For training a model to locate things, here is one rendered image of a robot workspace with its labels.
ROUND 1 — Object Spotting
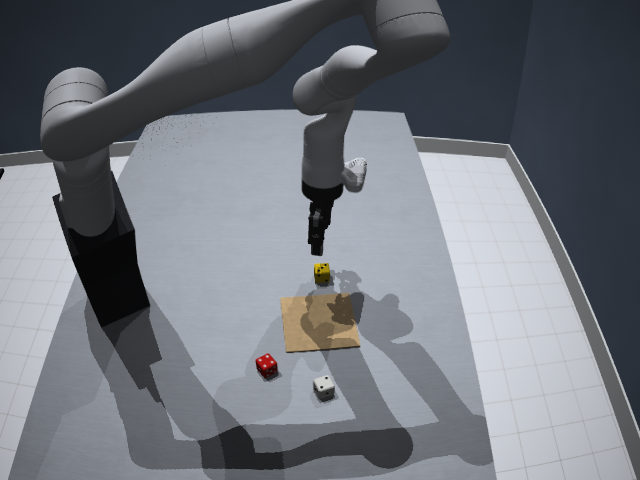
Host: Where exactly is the yellow die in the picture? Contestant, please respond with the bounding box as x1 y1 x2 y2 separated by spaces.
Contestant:
314 263 330 283

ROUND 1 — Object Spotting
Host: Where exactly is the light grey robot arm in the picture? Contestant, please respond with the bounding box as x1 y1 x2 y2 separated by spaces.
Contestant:
40 0 450 237

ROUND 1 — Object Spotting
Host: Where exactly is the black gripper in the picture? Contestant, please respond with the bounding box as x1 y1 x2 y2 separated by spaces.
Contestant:
302 180 343 256

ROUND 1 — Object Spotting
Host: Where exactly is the red die with white pips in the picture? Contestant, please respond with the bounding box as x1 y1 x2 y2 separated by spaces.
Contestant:
255 353 278 378

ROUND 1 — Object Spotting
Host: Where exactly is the tan flat mat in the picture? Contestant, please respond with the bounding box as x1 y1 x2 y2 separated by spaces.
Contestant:
280 293 360 353

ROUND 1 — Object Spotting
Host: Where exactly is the white die with black pips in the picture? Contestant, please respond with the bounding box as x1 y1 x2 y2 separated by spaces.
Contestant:
313 375 335 399

